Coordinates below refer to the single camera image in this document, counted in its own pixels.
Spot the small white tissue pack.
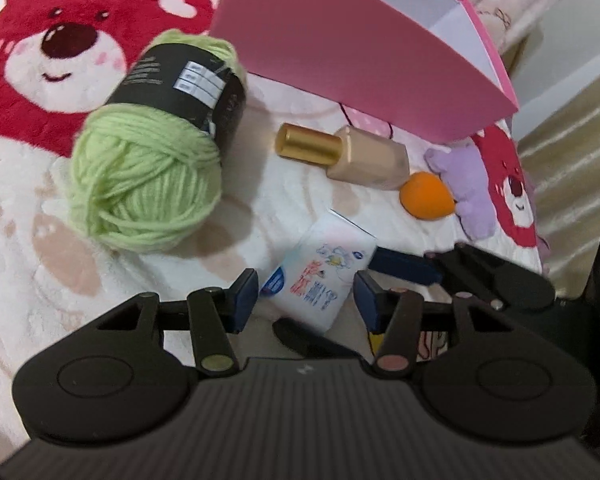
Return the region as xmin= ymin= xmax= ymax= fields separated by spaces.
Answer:
xmin=260 ymin=210 xmax=377 ymax=335

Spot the green yarn ball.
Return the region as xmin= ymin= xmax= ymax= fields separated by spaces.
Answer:
xmin=67 ymin=29 xmax=247 ymax=252

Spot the foundation bottle gold cap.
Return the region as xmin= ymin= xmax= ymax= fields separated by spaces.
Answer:
xmin=273 ymin=122 xmax=412 ymax=191

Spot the orange makeup sponge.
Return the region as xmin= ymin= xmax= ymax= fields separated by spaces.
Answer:
xmin=399 ymin=171 xmax=455 ymax=220

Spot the purple plush toy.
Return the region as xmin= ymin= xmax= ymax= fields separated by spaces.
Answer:
xmin=424 ymin=140 xmax=496 ymax=240

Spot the pink cardboard box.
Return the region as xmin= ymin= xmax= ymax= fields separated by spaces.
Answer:
xmin=210 ymin=0 xmax=518 ymax=143

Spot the white red bear blanket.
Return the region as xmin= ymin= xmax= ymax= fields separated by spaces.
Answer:
xmin=0 ymin=0 xmax=541 ymax=461

